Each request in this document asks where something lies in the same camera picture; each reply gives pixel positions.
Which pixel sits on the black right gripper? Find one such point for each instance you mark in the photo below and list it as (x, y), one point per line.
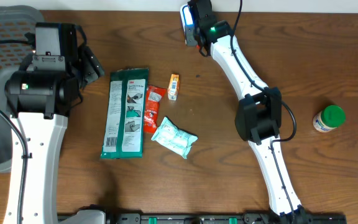
(196, 25)

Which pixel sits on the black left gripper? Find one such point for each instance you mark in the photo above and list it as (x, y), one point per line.
(91, 67)

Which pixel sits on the small orange white box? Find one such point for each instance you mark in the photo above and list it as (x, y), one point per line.
(173, 87)

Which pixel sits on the red snack bag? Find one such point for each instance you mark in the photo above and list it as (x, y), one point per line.
(153, 97)

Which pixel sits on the green 3M wipes pack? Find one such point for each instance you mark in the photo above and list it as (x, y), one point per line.
(123, 137)

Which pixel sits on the light teal tissue pack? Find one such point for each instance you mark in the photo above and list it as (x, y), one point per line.
(177, 140)

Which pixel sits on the green lid white jar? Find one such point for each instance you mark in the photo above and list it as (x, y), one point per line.
(329, 119)

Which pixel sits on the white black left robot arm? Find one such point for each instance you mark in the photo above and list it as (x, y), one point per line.
(40, 96)

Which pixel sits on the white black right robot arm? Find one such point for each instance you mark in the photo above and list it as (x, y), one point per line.
(259, 113)

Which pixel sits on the white barcode scanner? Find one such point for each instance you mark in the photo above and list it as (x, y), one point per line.
(188, 26)

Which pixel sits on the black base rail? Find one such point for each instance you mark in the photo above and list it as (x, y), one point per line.
(97, 216)

